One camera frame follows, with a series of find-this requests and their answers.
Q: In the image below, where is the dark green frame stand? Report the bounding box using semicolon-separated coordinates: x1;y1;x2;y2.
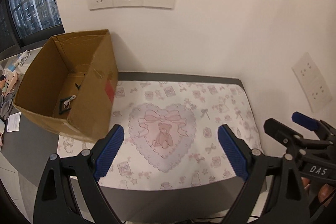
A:
58;97;70;115

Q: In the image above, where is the white side wall socket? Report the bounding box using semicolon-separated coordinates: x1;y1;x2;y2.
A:
292;52;333;113

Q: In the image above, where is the white usb cable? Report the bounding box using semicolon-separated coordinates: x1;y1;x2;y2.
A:
64;94;77;106

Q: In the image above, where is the cartoon figure doll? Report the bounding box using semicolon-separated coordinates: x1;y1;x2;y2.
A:
0;75;8;94

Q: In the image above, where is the window with dark frame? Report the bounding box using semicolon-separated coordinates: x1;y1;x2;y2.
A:
1;0;64;52

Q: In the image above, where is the white paper sheet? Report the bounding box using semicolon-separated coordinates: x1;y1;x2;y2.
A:
7;112;21;132

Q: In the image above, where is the pink patterned table mat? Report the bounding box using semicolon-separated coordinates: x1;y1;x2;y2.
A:
70;81;261;191

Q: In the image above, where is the brown cardboard box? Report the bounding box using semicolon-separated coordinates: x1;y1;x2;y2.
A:
13;30;118;143

